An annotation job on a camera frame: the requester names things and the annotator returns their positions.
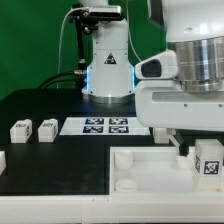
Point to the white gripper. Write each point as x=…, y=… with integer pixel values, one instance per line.
x=162, y=104

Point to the white square tabletop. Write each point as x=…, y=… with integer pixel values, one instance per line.
x=152, y=169

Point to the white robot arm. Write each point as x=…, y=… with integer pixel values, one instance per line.
x=181, y=87

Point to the white front fence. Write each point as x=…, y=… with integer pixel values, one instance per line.
x=195, y=207

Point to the white marker sheet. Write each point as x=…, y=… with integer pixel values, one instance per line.
x=127, y=126

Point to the white left fence block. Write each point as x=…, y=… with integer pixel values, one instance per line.
x=3, y=169

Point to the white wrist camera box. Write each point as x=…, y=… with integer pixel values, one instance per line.
x=161, y=66

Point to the black camera stand pole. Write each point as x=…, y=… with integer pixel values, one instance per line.
x=80, y=47

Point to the black camera on stand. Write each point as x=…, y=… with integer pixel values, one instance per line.
x=104, y=13

